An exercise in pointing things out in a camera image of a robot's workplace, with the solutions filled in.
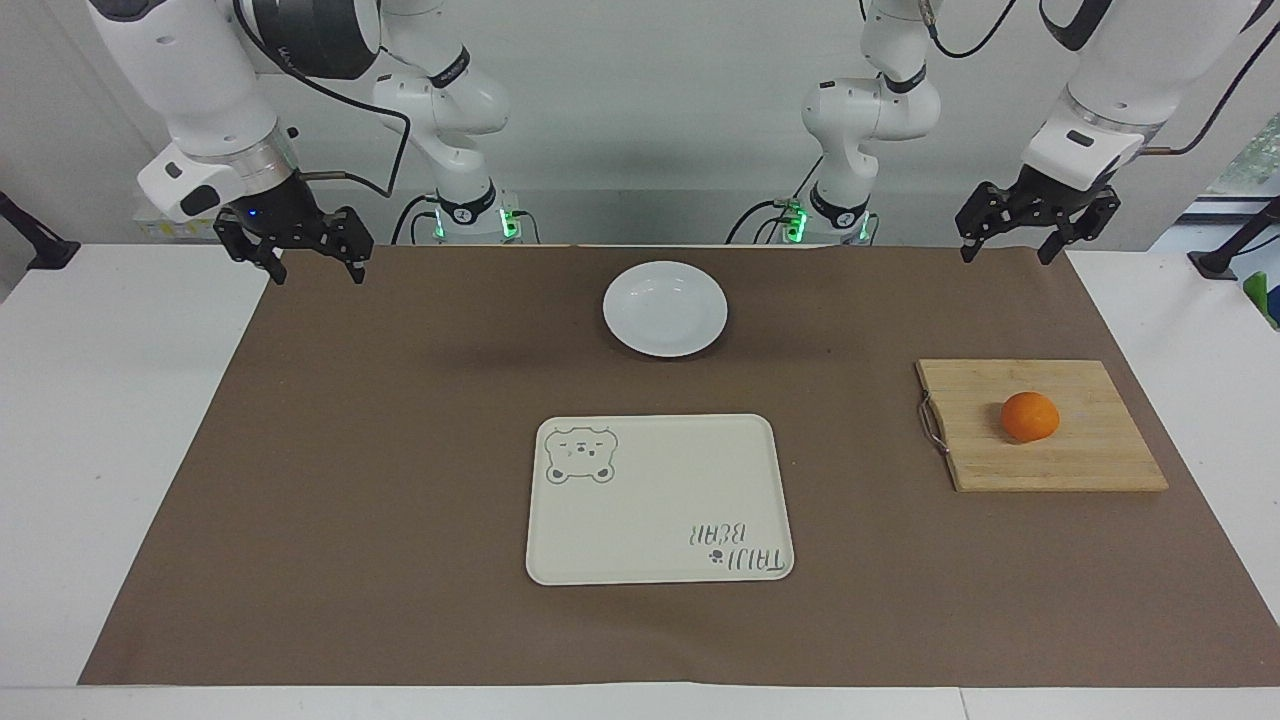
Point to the orange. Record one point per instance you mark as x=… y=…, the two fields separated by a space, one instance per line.
x=1030 y=417

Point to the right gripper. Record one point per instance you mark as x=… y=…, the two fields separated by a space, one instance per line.
x=278 y=212

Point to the white round plate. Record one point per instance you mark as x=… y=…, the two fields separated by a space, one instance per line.
x=665 y=308

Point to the black stand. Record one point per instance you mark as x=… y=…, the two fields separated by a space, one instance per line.
x=1225 y=255
x=40 y=245

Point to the wooden cutting board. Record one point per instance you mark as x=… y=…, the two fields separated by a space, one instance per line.
x=1090 y=455

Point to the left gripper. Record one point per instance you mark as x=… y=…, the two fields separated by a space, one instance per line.
x=1055 y=190

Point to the green object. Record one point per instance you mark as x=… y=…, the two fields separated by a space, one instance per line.
x=1265 y=300

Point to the cream tray with bear print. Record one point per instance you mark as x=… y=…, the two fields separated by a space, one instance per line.
x=660 y=500

